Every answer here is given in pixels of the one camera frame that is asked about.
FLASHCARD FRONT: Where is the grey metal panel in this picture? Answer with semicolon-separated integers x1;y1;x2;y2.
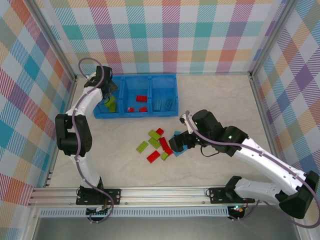
32;216;301;240

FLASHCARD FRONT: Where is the small electronics board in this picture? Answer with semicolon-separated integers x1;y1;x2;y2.
86;206;111;216
228;204;246;218

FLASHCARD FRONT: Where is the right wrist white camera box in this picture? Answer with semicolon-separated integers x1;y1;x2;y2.
179;111;195;135

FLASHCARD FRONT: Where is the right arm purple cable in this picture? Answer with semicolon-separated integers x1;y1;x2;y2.
186;109;320;228

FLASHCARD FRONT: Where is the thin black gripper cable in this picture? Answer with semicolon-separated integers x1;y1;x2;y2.
200;146;227;159

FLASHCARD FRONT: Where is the aluminium table edge rail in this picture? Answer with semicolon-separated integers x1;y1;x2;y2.
43;77;78;188
249;74;286;176
109;71;252;77

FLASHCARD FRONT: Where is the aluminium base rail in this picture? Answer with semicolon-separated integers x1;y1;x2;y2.
27;186;283;208

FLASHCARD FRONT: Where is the aluminium frame post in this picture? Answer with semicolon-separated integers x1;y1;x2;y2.
248;0;301;78
293;217;312;240
27;0;78;82
23;206;42;240

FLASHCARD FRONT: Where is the white slotted cable duct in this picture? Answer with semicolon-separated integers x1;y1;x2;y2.
39;208;230;218

